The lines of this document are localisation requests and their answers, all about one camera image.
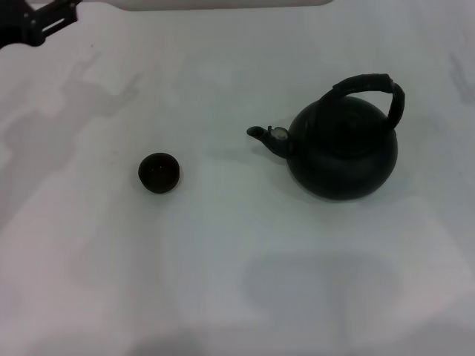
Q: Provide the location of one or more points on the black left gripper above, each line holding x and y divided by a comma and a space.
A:
11, 22

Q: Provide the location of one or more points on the dark small teacup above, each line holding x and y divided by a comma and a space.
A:
159, 173

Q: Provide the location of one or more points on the black round teapot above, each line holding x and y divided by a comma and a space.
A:
345, 159

